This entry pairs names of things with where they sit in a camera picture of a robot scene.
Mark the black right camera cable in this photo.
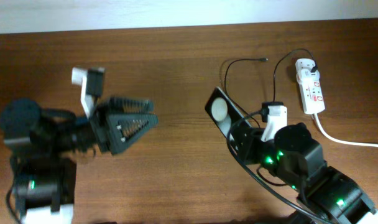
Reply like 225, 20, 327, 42
226, 109, 336, 224

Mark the white power strip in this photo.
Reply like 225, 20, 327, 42
295, 58, 325, 114

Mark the black USB charging cable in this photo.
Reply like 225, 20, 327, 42
223, 48, 319, 121

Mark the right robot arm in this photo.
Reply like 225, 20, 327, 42
227, 123, 378, 223

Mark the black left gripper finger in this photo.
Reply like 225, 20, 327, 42
106, 113, 159, 155
108, 97, 154, 114

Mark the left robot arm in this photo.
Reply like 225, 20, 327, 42
0, 97, 159, 223

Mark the white charger adapter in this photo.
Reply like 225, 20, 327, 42
297, 68, 320, 85

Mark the black smartphone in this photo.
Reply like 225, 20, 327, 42
205, 87, 251, 142

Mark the white power strip cord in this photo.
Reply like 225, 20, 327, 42
311, 113, 378, 149

